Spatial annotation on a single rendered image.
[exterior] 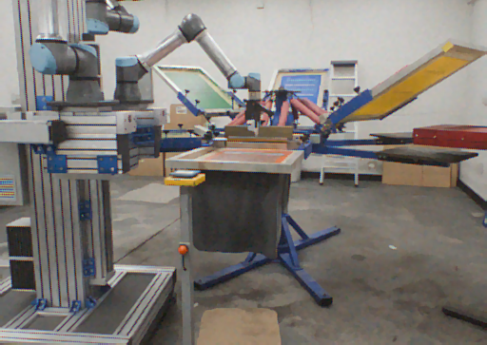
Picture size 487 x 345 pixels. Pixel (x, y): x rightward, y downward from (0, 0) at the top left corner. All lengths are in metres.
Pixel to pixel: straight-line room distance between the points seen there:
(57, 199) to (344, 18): 5.19
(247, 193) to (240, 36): 4.99
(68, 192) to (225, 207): 0.76
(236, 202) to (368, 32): 4.87
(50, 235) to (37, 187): 0.24
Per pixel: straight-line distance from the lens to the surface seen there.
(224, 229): 2.06
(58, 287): 2.40
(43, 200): 2.28
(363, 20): 6.58
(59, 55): 1.83
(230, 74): 2.31
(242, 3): 6.86
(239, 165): 1.86
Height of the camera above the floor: 1.29
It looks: 9 degrees down
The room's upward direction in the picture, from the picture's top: straight up
